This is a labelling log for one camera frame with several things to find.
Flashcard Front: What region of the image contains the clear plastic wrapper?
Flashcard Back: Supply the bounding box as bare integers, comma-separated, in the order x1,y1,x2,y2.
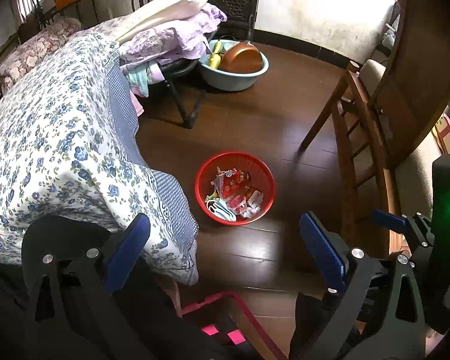
244,191,265,218

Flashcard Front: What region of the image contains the blue floral quilt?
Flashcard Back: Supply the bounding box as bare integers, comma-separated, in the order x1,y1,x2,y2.
0,32,199,286

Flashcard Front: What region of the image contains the blue face mask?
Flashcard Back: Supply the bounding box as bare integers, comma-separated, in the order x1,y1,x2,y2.
206,198,237,222

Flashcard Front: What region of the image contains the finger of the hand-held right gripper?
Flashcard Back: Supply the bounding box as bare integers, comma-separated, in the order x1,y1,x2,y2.
371,209,434,248

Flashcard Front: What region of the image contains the light blue basin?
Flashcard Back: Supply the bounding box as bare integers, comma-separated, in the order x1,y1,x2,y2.
199,39,269,92

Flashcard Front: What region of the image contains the purple cloth pile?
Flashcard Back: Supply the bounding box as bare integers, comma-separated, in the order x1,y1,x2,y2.
118,3,229,72

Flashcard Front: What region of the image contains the pastel towel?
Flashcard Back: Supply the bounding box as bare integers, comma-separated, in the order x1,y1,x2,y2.
124,60,166,115

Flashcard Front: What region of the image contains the red plastic wrapper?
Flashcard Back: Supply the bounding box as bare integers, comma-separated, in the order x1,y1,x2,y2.
227,191,248,214

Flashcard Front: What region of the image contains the folded pink floral quilt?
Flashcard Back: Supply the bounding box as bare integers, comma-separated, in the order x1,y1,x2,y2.
0,17,82,91

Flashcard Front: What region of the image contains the red plastic basket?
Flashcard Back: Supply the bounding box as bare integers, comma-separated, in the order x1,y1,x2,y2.
195,151,276,227

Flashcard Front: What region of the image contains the purple floral bed sheet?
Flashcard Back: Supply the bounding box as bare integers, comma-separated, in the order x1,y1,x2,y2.
80,19,136,40

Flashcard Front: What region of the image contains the copper frying pan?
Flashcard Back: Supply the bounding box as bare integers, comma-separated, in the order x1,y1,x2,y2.
219,15,265,76

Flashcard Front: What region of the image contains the yellow plastic utensil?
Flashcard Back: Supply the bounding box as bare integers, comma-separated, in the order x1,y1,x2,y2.
209,40,226,70

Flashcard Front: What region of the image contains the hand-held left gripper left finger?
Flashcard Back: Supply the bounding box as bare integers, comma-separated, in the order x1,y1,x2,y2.
20,213,152,360

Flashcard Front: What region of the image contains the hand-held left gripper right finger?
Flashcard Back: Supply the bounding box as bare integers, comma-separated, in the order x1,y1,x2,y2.
299,212,426,360

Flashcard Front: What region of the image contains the white quilted pillow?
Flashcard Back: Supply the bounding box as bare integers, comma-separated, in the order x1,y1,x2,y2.
114,0,216,44

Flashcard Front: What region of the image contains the carved wooden screen with painting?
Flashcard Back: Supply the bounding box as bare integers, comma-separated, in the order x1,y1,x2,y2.
167,0,263,42

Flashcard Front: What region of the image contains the red snack bag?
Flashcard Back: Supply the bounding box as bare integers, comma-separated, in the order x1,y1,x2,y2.
214,167,250,199

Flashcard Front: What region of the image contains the person's dark clothing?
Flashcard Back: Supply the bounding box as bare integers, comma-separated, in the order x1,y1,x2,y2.
0,214,361,360

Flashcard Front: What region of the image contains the wooden armchair with beige cushion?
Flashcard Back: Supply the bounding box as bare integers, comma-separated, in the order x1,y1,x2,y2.
371,0,450,256

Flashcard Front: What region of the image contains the black folding stool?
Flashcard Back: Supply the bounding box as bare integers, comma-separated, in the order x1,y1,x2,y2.
155,60,208,129

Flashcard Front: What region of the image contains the pink stool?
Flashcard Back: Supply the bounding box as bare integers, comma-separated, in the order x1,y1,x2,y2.
176,290,289,360

